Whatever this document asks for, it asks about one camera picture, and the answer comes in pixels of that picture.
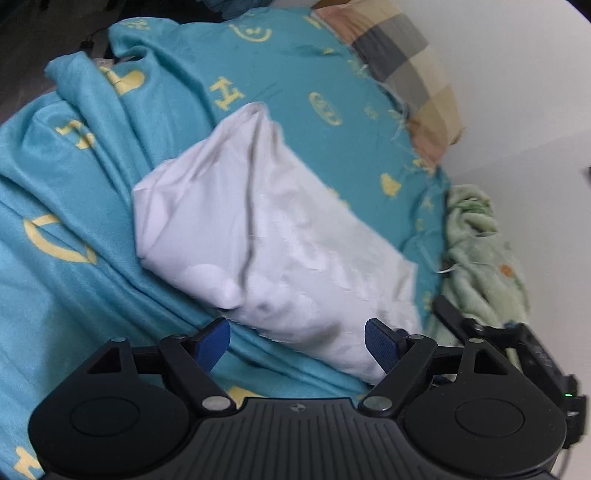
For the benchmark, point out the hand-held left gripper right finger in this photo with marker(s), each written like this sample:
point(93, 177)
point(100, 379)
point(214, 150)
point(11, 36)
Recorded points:
point(381, 345)

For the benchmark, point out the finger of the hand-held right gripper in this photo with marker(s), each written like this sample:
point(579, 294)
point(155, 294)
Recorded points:
point(455, 316)

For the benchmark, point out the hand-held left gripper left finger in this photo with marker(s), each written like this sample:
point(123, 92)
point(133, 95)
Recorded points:
point(214, 344)

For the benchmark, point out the white garment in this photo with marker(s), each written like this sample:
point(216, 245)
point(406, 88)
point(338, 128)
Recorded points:
point(277, 240)

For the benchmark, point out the green fleece blanket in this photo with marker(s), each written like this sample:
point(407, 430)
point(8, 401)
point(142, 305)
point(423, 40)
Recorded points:
point(480, 249)

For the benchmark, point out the teal printed bed sheet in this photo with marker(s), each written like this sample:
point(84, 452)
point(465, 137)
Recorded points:
point(60, 184)

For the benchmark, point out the checked pillow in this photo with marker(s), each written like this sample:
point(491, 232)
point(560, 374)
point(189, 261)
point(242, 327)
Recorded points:
point(406, 60)

